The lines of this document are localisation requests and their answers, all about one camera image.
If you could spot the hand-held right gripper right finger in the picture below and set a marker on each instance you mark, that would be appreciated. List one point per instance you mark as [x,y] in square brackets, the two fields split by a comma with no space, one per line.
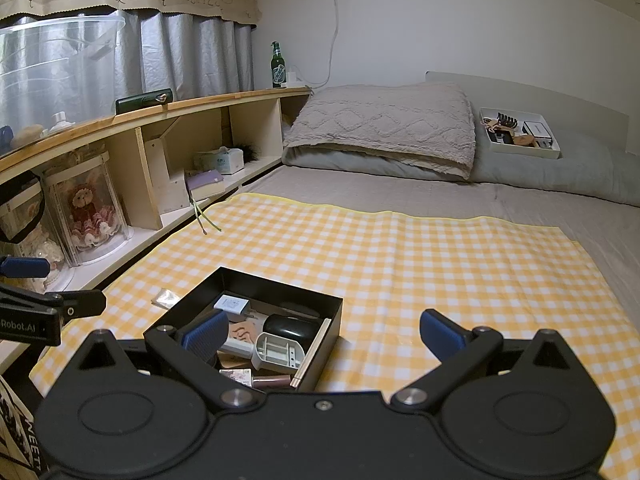
[442,332]

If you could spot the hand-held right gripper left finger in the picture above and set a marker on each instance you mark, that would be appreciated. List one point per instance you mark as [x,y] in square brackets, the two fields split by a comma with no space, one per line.
[205,335]

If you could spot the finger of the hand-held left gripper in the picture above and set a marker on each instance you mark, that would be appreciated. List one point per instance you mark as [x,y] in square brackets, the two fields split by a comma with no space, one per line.
[25,266]
[75,304]

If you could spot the carved wooden block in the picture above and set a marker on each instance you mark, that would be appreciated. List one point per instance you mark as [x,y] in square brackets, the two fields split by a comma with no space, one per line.
[245,331]

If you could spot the white charger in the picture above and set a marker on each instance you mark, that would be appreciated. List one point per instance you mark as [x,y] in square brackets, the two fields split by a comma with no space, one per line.
[231,304]

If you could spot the small printed stamp box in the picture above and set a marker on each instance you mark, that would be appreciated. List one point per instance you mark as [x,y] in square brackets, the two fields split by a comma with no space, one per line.
[237,376]

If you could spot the black box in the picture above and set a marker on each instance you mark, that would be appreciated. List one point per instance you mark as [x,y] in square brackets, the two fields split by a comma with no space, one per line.
[270,287]

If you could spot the brown lipstick tube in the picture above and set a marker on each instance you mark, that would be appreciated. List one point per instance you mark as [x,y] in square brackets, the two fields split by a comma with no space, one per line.
[272,381]

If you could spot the glossy black earbuds case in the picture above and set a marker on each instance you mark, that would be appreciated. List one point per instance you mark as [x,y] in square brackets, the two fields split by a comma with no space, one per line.
[290,327]

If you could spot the thin plywood board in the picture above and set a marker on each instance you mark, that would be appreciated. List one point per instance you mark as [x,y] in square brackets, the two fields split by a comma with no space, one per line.
[312,355]

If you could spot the red-dressed doll in clear case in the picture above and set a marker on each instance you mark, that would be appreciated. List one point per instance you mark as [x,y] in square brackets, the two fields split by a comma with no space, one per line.
[87,215]

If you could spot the yellow checkered mat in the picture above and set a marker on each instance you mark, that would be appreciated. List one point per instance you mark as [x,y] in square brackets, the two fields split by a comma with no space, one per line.
[400,260]

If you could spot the printed tote bag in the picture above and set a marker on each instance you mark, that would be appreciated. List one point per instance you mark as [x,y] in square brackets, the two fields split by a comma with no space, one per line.
[15,435]

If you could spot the green ribbon bookmarks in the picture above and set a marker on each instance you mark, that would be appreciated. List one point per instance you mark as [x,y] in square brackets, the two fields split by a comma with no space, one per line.
[197,212]

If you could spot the small white bottle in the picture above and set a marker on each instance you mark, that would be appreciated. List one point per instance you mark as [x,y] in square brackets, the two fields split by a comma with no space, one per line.
[61,121]

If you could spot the purple book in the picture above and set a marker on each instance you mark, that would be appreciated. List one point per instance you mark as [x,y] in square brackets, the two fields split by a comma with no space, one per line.
[205,179]

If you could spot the green tissue pack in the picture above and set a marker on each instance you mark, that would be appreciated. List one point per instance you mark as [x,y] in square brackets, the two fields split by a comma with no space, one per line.
[220,162]

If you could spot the clear plastic storage bin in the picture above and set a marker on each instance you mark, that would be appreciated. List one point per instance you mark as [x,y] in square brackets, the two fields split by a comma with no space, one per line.
[50,85]

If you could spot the black furry item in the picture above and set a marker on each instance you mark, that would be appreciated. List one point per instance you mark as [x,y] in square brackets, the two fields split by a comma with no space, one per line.
[248,151]

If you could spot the dark green pouch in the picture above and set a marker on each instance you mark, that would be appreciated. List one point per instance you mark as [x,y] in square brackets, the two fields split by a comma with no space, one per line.
[140,101]

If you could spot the white tray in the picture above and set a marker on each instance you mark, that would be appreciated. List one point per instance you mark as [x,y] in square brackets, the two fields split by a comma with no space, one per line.
[545,152]

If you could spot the wooden hairbrush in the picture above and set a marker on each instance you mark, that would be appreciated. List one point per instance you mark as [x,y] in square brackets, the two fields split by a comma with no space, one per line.
[525,140]

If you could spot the grey textured pillow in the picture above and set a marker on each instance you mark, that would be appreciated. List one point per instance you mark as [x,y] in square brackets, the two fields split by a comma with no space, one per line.
[380,125]

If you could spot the black hair claw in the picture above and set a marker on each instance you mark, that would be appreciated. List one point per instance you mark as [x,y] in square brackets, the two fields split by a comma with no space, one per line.
[506,120]

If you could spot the small white box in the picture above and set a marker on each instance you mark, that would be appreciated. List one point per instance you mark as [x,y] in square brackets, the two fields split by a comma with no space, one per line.
[536,128]

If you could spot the white power adapter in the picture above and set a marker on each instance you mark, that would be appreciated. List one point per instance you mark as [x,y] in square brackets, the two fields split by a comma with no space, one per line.
[292,77]

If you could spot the grey curtain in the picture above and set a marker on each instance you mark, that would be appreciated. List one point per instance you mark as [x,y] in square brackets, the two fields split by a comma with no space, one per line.
[200,55]

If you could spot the green beer bottle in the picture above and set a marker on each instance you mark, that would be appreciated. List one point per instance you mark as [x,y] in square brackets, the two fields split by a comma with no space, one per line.
[278,70]

